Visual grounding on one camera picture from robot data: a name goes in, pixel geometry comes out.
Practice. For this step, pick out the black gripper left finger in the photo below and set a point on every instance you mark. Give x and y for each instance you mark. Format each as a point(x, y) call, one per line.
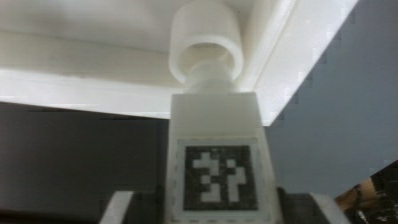
point(133, 206)

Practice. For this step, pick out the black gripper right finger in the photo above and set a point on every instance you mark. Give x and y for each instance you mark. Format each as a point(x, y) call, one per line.
point(309, 208)

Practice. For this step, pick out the white leg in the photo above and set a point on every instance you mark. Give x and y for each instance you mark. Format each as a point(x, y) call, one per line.
point(221, 190)

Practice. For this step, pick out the white square table top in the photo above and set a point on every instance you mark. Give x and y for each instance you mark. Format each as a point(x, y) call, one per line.
point(84, 51)

